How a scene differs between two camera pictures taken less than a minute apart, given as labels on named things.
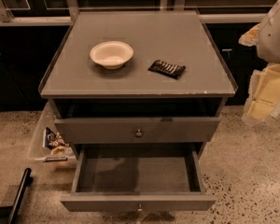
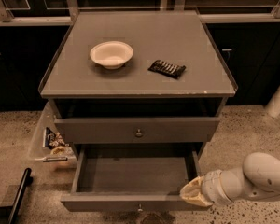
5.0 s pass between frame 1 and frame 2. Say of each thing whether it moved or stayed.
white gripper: moved
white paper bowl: stayed
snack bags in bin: stayed
